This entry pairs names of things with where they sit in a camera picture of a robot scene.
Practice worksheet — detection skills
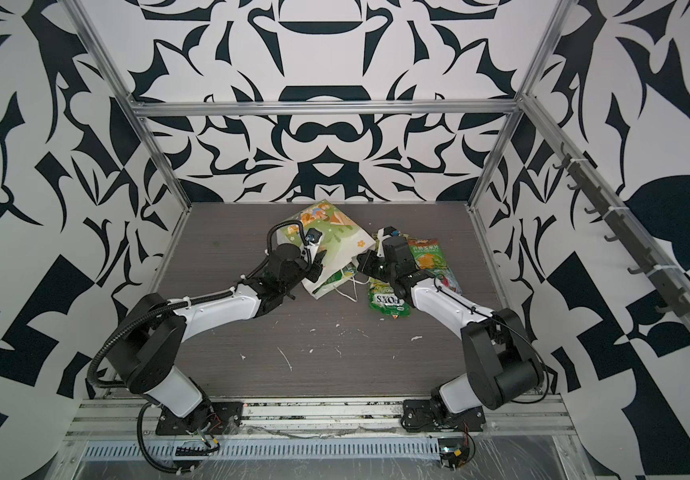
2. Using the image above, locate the green Fox's candy packet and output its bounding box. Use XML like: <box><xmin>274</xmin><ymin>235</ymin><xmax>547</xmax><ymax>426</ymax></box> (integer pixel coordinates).
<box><xmin>368</xmin><ymin>278</ymin><xmax>411</xmax><ymax>319</ymax></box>

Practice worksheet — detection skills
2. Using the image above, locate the white floral paper bag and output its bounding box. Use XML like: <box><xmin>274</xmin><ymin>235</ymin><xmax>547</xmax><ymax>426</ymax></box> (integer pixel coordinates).
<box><xmin>293</xmin><ymin>200</ymin><xmax>375</xmax><ymax>299</ymax></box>

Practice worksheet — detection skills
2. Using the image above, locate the green snack packet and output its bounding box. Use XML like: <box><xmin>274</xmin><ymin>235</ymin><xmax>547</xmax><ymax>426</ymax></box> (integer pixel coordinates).
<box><xmin>408</xmin><ymin>237</ymin><xmax>462</xmax><ymax>294</ymax></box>

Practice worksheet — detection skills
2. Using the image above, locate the green barcode candy packet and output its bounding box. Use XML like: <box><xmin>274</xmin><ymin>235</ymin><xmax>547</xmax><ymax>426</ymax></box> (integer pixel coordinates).
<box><xmin>318</xmin><ymin>264</ymin><xmax>356</xmax><ymax>292</ymax></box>

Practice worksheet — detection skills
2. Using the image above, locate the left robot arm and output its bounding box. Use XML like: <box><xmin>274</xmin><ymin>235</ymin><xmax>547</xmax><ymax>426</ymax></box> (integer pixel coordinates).
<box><xmin>98</xmin><ymin>243</ymin><xmax>326</xmax><ymax>430</ymax></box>

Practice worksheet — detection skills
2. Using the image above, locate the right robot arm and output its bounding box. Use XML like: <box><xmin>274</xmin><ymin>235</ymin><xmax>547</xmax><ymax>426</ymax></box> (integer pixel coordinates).
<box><xmin>357</xmin><ymin>236</ymin><xmax>545</xmax><ymax>415</ymax></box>

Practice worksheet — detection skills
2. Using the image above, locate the small electronics board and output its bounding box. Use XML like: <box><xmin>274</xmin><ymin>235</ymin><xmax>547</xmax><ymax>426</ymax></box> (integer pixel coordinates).
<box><xmin>438</xmin><ymin>437</ymin><xmax>476</xmax><ymax>470</ymax></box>

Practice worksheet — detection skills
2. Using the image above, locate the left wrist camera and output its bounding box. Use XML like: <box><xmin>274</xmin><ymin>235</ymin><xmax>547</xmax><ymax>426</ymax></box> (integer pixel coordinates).
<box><xmin>304</xmin><ymin>228</ymin><xmax>323</xmax><ymax>246</ymax></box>

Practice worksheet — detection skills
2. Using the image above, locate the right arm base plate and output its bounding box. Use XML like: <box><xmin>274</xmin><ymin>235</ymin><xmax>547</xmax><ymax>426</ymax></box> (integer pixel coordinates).
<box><xmin>400</xmin><ymin>398</ymin><xmax>486</xmax><ymax>433</ymax></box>

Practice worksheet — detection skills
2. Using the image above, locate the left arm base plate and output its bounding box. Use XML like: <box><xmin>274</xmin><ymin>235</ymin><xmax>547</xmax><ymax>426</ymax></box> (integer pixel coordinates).
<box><xmin>156</xmin><ymin>401</ymin><xmax>244</xmax><ymax>436</ymax></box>

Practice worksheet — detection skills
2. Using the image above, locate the white slotted cable duct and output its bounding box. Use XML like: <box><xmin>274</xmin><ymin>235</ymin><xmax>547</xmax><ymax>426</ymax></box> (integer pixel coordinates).
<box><xmin>80</xmin><ymin>437</ymin><xmax>442</xmax><ymax>462</ymax></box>

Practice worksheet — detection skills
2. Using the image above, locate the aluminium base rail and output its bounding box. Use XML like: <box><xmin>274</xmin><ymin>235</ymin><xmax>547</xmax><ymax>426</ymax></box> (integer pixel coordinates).
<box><xmin>66</xmin><ymin>395</ymin><xmax>575</xmax><ymax>440</ymax></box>

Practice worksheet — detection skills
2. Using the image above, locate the black corrugated cable hose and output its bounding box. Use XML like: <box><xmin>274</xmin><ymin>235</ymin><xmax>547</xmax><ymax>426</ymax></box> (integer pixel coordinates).
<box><xmin>85</xmin><ymin>219</ymin><xmax>307</xmax><ymax>475</ymax></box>

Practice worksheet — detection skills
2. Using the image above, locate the black wall hook rack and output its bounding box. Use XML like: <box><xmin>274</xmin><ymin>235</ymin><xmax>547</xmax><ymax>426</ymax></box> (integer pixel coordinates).
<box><xmin>555</xmin><ymin>145</ymin><xmax>690</xmax><ymax>317</ymax></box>

